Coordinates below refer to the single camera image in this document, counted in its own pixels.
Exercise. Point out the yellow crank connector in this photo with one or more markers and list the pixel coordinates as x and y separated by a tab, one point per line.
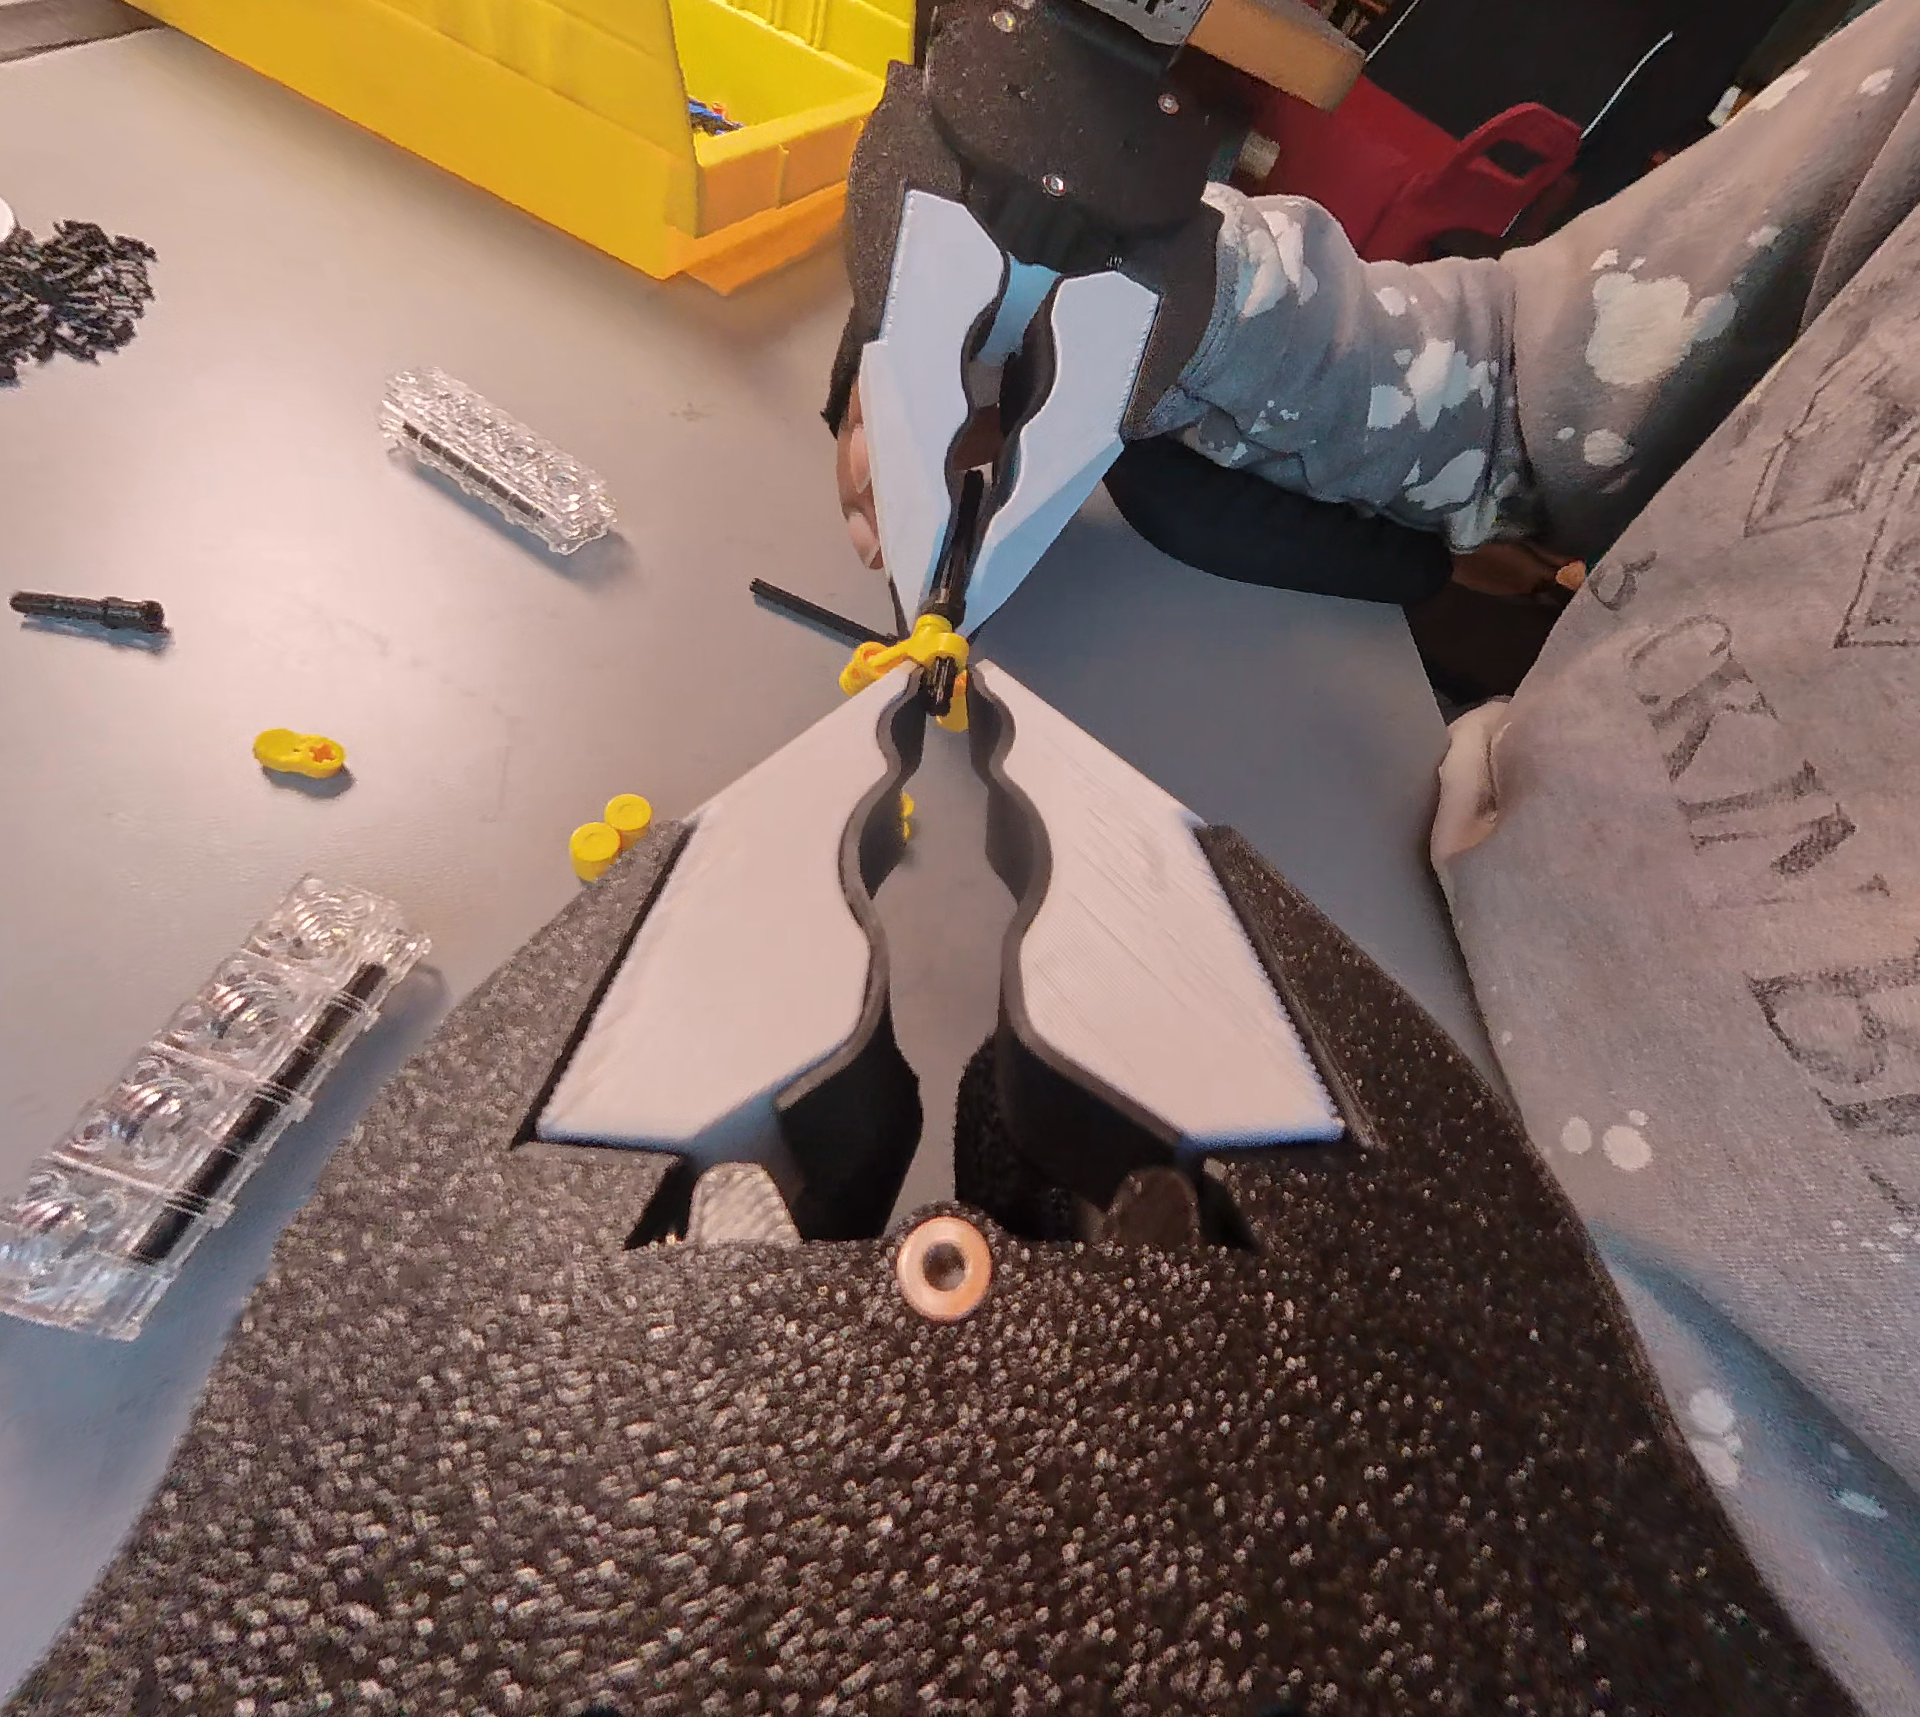
300	750

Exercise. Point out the pile of black clip pins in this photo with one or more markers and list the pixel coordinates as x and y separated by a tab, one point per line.
69	300

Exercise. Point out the heap of blue black pins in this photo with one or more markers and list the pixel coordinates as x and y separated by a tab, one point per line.
712	115

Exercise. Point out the person's right forearm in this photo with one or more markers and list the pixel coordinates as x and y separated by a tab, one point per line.
1424	383

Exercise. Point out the long black pin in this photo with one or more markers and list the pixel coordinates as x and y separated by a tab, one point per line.
90	610

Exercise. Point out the yellow piston crank assembly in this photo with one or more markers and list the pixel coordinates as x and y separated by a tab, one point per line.
901	655
811	615

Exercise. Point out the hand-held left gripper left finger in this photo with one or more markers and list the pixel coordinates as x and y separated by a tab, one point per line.
704	982

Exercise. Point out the yellow piston cylinder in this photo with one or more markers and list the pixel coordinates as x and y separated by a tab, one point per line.
627	812
597	850

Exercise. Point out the transparent cylinder block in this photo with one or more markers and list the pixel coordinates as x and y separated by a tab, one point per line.
494	457
194	1117

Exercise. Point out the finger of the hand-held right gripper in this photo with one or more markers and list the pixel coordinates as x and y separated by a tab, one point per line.
1088	396
915	396

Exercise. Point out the red plastic crate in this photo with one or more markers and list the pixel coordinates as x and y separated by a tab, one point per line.
1395	187

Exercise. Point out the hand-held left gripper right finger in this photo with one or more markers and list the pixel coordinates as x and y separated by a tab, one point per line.
1184	982

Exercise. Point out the person's grey speckled sweatshirt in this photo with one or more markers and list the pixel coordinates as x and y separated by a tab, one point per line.
1724	922

